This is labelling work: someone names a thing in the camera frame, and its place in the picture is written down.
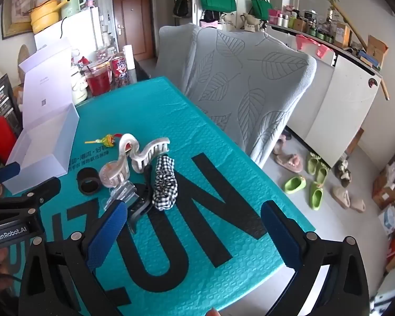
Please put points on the beige slipper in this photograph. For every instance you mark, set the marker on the beige slipper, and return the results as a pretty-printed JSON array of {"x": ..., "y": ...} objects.
[
  {"x": 357, "y": 205},
  {"x": 340, "y": 197}
]

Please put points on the red bag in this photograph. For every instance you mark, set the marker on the red bag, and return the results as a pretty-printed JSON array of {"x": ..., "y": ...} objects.
[{"x": 0, "y": 135}]

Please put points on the beige toothed hair claw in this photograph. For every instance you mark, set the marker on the beige toothed hair claw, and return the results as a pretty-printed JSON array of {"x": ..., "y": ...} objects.
[{"x": 151, "y": 151}]

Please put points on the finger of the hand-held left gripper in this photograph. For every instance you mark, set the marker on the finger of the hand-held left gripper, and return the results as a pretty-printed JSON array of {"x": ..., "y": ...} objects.
[
  {"x": 36, "y": 196},
  {"x": 5, "y": 172}
]

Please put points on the white gift box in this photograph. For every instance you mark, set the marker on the white gift box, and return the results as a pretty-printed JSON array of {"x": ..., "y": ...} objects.
[{"x": 46, "y": 98}]

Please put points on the clear hair clip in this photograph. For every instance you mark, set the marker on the clear hair clip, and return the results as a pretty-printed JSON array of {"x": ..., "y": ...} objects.
[{"x": 123, "y": 191}]

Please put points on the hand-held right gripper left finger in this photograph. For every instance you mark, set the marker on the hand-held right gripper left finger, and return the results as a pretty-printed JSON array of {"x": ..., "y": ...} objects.
[{"x": 107, "y": 233}]

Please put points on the yellow pot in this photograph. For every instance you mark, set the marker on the yellow pot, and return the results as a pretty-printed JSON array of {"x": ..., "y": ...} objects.
[{"x": 46, "y": 16}]

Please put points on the teal bubble mat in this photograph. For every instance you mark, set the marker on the teal bubble mat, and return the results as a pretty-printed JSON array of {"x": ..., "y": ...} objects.
[{"x": 197, "y": 138}]

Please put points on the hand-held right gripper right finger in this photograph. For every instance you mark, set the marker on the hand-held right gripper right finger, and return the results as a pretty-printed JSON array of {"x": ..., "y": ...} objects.
[{"x": 281, "y": 233}]

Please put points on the grey fuzzy slipper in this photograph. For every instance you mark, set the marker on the grey fuzzy slipper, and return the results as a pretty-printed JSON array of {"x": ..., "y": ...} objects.
[{"x": 343, "y": 172}]

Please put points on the glass jar of red drink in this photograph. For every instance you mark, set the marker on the glass jar of red drink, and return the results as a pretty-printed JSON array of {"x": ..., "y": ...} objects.
[{"x": 97, "y": 84}]

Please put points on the black printed pouch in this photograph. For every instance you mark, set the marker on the black printed pouch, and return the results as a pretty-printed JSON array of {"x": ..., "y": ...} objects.
[{"x": 0, "y": 98}]

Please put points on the person's right hand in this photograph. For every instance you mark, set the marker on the person's right hand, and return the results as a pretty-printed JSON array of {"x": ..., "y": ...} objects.
[{"x": 214, "y": 312}]

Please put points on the row of jars and bottles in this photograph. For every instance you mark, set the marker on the row of jars and bottles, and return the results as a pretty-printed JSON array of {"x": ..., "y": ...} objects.
[{"x": 302, "y": 23}]

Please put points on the woven straw fan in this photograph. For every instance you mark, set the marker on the woven straw fan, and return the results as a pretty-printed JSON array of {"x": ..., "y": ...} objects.
[{"x": 23, "y": 57}]

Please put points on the white and blue box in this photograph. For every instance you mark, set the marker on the white and blue box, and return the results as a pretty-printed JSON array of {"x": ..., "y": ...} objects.
[{"x": 391, "y": 219}]

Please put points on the pale green kettle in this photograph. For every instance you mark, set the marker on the pale green kettle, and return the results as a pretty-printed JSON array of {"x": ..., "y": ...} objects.
[{"x": 69, "y": 1}]

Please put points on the cream ceramic jar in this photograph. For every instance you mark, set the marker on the cream ceramic jar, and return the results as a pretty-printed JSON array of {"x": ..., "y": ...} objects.
[{"x": 79, "y": 92}]

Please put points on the pink fuzzy slipper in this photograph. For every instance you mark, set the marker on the pink fuzzy slipper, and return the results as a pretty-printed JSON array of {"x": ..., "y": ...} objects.
[
  {"x": 281, "y": 144},
  {"x": 288, "y": 164}
]

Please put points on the gold framed picture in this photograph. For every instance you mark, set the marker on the gold framed picture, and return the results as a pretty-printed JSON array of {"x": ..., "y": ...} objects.
[{"x": 18, "y": 10}]

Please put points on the pink translucent wavy hair claw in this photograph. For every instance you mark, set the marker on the pink translucent wavy hair claw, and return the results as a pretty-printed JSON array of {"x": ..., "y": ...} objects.
[{"x": 115, "y": 174}]

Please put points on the brown door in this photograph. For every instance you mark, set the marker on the brown door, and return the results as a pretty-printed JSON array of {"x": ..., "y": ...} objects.
[{"x": 135, "y": 23}]

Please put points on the cardboard box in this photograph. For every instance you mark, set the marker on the cardboard box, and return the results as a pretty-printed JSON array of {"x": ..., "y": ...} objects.
[
  {"x": 378, "y": 49},
  {"x": 342, "y": 34},
  {"x": 386, "y": 192}
]

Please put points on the large green tote bag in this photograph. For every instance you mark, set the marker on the large green tote bag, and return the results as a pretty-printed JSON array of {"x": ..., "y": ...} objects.
[{"x": 217, "y": 0}]

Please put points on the green slipper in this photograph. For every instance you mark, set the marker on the green slipper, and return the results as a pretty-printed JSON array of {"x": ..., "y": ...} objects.
[
  {"x": 312, "y": 164},
  {"x": 316, "y": 197},
  {"x": 322, "y": 174},
  {"x": 294, "y": 185}
]

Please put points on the white fridge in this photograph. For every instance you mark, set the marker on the white fridge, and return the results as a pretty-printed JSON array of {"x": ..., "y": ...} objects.
[{"x": 82, "y": 29}]

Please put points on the checked scrunchie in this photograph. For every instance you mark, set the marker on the checked scrunchie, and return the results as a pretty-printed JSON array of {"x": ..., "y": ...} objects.
[{"x": 164, "y": 184}]

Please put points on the red printed can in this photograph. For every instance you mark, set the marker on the red printed can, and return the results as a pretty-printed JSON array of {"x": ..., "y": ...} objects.
[{"x": 120, "y": 67}]

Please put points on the bamboo pole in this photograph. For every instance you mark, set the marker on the bamboo pole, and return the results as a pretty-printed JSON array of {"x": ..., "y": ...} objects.
[{"x": 349, "y": 23}]

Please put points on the white cabinet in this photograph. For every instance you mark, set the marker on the white cabinet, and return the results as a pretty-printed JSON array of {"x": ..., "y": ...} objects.
[{"x": 342, "y": 105}]

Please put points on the yellow-green lollipop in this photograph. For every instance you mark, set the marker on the yellow-green lollipop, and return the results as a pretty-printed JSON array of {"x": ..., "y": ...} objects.
[{"x": 109, "y": 140}]

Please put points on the black hair claw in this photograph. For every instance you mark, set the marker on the black hair claw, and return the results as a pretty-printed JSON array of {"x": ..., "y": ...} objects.
[{"x": 141, "y": 204}]

